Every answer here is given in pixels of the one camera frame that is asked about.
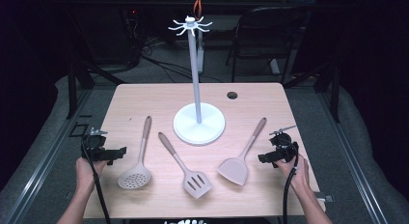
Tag orange strap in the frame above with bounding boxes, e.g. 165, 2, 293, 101
192, 0, 204, 21

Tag grey metal table clip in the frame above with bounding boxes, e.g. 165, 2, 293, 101
315, 191, 336, 204

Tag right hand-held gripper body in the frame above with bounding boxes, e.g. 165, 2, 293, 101
269, 125, 300, 161

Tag person's right hand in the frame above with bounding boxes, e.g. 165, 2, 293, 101
276, 153, 311, 194

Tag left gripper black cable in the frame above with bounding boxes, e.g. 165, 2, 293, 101
80, 141, 112, 224

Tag beige solid spatula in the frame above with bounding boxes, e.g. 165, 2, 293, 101
217, 117, 268, 186

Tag black metal stand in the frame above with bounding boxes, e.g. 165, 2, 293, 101
65, 58, 127, 121
283, 58, 342, 125

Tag person's left hand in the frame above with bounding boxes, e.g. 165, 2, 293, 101
75, 157, 107, 194

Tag black folding chair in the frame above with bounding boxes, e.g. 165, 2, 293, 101
225, 6, 309, 85

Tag white ridged object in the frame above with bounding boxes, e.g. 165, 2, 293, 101
163, 218, 207, 224

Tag white utensil rack stand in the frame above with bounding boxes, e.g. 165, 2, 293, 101
167, 14, 227, 147

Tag beige perforated skimmer spoon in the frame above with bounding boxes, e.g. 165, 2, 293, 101
117, 115, 152, 190

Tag aluminium floor rail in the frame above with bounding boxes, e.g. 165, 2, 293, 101
316, 88, 391, 224
0, 88, 95, 224

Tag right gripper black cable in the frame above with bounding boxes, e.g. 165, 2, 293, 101
282, 141, 301, 224

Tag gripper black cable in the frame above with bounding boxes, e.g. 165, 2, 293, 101
282, 141, 301, 224
80, 141, 112, 224

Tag beige slotted spatula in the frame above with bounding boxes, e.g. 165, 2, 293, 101
157, 131, 213, 200

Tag black floor cables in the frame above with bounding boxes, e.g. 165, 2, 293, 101
140, 36, 226, 84

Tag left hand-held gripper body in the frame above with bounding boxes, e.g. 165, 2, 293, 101
80, 126, 112, 160

